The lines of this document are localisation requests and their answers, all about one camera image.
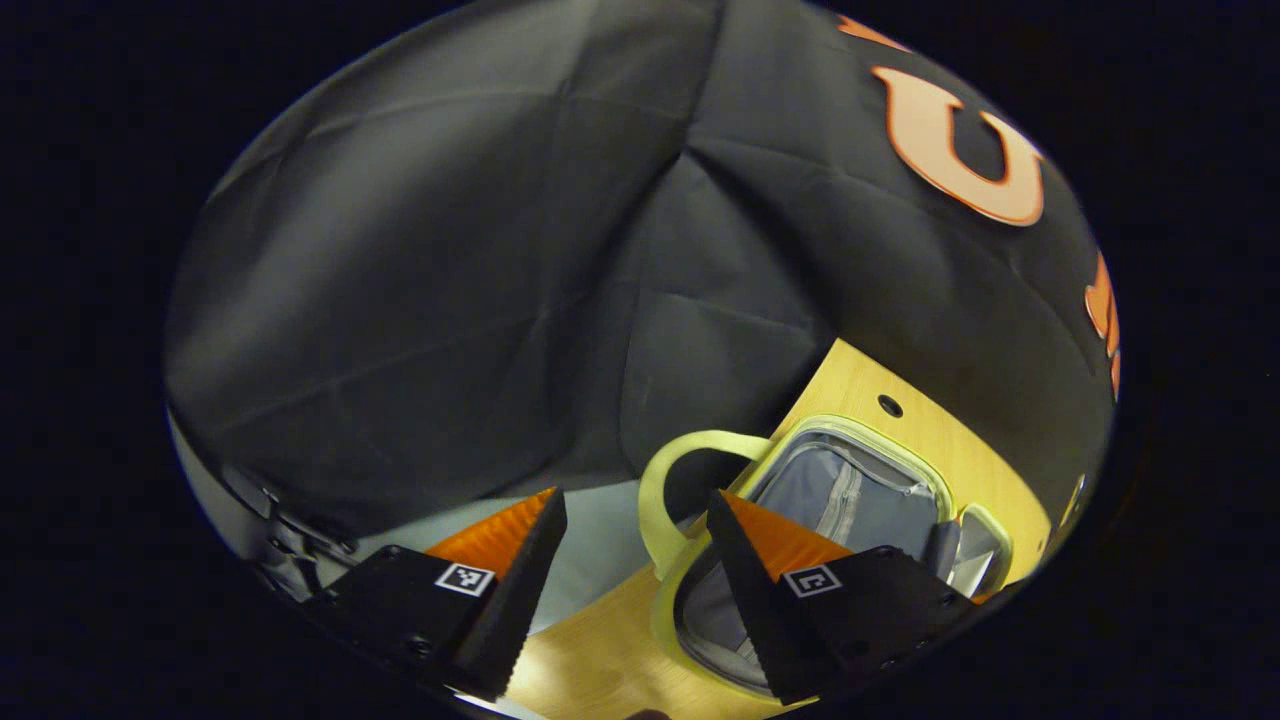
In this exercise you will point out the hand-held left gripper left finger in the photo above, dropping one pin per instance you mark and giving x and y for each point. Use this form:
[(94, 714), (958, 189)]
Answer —
[(510, 600)]

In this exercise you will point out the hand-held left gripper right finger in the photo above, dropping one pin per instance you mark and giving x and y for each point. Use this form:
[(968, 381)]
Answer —
[(750, 610)]

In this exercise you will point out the black backdrop cloth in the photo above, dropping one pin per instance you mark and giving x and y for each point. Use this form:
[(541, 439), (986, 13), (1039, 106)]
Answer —
[(500, 250)]

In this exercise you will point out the pale yellow suitcase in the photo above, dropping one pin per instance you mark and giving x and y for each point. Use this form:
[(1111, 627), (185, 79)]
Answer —
[(860, 490)]

